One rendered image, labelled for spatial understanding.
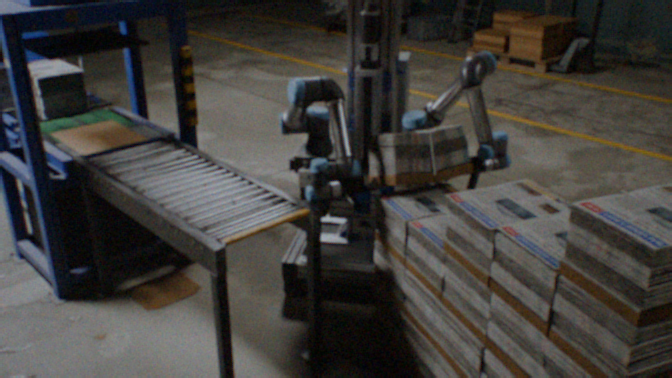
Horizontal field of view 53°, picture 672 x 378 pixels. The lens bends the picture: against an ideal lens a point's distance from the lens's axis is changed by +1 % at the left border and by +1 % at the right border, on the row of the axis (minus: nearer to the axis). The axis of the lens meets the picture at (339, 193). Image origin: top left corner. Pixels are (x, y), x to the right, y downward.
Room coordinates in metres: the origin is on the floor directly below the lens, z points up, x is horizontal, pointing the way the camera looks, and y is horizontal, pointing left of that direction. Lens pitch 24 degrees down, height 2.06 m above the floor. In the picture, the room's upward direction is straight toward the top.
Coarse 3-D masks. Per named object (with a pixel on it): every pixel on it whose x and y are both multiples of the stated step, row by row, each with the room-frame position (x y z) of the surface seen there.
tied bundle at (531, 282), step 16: (496, 240) 1.90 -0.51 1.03; (512, 240) 1.84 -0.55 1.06; (496, 256) 1.90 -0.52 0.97; (512, 256) 1.82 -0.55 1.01; (528, 256) 1.76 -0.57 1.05; (496, 272) 1.88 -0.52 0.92; (512, 272) 1.82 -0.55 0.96; (528, 272) 1.75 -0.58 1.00; (544, 272) 1.69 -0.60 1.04; (512, 288) 1.80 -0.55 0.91; (528, 288) 1.74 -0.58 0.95; (544, 288) 1.68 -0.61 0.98; (528, 304) 1.73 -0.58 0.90; (544, 304) 1.67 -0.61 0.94; (544, 320) 1.66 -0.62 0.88
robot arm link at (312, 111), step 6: (312, 108) 3.29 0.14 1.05; (318, 108) 3.30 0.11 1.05; (306, 114) 3.25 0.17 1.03; (312, 114) 3.24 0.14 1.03; (318, 114) 3.23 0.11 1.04; (324, 114) 3.24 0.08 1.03; (312, 120) 3.23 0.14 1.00; (318, 120) 3.23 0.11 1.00; (324, 120) 3.24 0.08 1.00; (312, 126) 3.22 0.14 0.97; (318, 126) 3.23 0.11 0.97; (324, 126) 3.24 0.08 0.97; (312, 132) 3.24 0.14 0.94; (318, 132) 3.23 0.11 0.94; (324, 132) 3.24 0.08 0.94
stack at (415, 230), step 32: (416, 192) 2.73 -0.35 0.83; (448, 192) 2.72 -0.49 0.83; (384, 224) 2.62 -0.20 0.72; (416, 224) 2.41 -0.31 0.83; (384, 256) 2.61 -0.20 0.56; (416, 256) 2.36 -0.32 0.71; (448, 256) 2.15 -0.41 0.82; (416, 288) 2.34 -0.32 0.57; (448, 288) 2.14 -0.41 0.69; (480, 288) 1.96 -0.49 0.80; (384, 320) 2.60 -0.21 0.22; (448, 320) 2.11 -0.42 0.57; (480, 320) 1.94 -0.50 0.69; (512, 320) 1.80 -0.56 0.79; (384, 352) 2.58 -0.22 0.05; (416, 352) 2.32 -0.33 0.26; (448, 352) 2.10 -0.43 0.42; (480, 352) 1.92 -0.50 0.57; (512, 352) 1.77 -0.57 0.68; (544, 352) 1.65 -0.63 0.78
